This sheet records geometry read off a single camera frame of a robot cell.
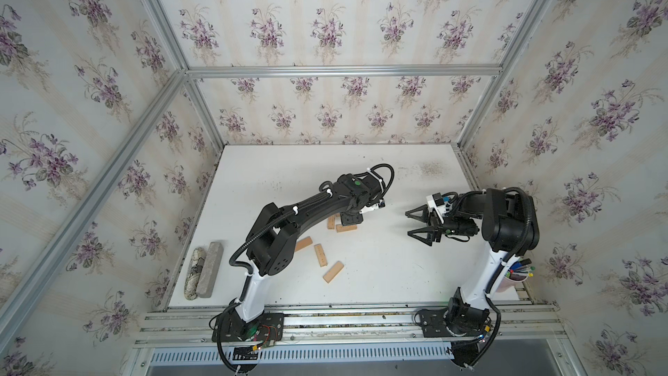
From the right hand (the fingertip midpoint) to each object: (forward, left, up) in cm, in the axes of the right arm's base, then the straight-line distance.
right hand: (413, 226), depth 86 cm
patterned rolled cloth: (-17, +69, -1) cm, 71 cm away
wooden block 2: (+2, +23, -7) cm, 24 cm away
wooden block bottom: (-13, +27, -7) cm, 31 cm away
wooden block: (+4, +28, -5) cm, 29 cm away
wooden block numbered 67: (-4, +38, -6) cm, 38 cm away
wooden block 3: (-8, +31, -6) cm, 33 cm away
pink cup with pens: (-15, -28, +1) cm, 31 cm away
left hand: (+6, +23, +2) cm, 23 cm away
